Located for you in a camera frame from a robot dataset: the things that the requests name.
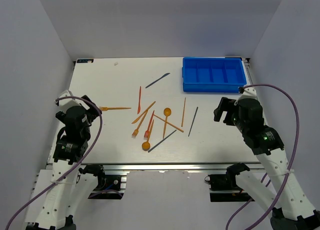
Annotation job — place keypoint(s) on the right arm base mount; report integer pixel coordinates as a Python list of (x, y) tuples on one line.
[(223, 187)]

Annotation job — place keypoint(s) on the aluminium table rail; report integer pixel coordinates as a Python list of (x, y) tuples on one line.
[(166, 167)]

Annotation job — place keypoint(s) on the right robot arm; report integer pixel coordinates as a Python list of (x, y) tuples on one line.
[(290, 207)]

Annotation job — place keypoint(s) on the dark label sticker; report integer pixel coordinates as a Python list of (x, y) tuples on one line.
[(84, 61)]

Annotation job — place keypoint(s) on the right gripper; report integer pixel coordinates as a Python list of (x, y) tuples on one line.
[(226, 104)]

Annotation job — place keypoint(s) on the orange plastic knife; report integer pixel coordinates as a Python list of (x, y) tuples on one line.
[(138, 118)]

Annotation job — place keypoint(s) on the orange plastic fork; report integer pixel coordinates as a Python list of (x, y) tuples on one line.
[(136, 131)]

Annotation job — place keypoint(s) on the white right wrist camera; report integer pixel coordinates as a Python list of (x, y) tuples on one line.
[(247, 93)]

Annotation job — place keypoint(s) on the orange chopstick diagonal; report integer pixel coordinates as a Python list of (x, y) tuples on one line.
[(168, 123)]

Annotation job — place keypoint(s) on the blue compartment tray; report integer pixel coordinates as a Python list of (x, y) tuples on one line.
[(213, 75)]

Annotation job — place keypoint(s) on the yellow fork near left arm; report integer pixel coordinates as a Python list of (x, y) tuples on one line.
[(113, 108)]

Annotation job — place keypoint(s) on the orange chopstick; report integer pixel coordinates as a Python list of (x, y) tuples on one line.
[(183, 112)]

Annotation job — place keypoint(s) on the dark blue chopstick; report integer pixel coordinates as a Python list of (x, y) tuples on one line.
[(159, 143), (193, 120)]

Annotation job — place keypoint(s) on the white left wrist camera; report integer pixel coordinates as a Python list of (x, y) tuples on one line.
[(67, 102)]

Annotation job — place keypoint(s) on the dark blue plastic knife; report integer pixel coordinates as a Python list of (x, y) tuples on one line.
[(166, 74)]

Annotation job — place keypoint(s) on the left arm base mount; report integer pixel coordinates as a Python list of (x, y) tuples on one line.
[(108, 185)]

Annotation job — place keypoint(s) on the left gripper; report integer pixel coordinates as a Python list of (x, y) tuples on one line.
[(92, 112)]

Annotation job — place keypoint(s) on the red plastic fork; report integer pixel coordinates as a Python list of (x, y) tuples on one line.
[(147, 132)]

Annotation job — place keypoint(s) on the red plastic knife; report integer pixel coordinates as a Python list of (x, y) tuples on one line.
[(139, 100)]

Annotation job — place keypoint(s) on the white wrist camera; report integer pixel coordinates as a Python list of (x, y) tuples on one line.
[(67, 102), (247, 93)]

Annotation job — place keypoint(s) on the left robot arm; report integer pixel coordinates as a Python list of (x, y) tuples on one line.
[(70, 183)]

